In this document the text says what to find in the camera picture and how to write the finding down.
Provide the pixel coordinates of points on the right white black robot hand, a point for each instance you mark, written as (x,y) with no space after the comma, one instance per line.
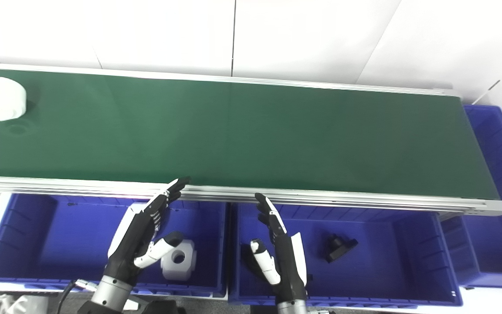
(288,270)

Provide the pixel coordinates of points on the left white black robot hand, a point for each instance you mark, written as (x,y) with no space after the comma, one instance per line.
(131,244)

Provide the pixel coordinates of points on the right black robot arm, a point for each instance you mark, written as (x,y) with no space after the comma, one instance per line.
(291,307)

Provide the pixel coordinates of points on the black plastic part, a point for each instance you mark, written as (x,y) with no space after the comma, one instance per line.
(337,248)

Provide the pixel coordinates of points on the blue plastic bin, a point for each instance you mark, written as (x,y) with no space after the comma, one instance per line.
(386,266)
(499,183)
(59,244)

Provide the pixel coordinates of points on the green conveyor belt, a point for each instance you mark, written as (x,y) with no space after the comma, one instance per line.
(320,198)
(233,135)

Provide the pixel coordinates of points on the white paper label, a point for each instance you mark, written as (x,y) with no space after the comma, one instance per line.
(131,305)

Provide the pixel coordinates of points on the black robot torso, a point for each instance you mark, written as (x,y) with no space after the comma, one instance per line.
(159,306)

